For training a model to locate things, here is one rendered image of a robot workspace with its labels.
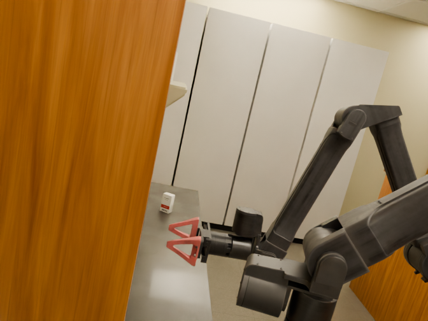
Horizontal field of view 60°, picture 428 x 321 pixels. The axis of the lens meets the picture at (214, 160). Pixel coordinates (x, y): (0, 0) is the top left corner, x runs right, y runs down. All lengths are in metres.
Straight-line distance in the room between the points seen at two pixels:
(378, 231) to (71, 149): 0.40
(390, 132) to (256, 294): 0.55
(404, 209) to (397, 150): 0.46
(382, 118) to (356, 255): 0.48
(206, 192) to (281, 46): 1.64
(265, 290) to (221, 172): 3.35
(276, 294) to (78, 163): 0.31
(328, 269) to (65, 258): 0.35
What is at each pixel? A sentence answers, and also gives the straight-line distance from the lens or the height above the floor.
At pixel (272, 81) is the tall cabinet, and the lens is 3.78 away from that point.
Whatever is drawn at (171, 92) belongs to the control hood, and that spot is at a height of 1.50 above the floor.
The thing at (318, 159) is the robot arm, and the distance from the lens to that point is 0.89.
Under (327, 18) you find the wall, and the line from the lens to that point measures 4.45.
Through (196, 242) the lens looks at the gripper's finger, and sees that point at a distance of 0.85.
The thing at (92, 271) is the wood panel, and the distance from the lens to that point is 0.57.
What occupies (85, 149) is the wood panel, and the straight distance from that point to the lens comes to 0.51.
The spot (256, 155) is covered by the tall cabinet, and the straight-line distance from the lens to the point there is 3.83.
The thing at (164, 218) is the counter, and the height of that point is 0.94.
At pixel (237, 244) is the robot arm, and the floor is 1.17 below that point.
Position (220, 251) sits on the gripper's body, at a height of 1.14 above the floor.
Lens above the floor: 1.53
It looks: 12 degrees down
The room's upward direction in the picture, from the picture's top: 13 degrees clockwise
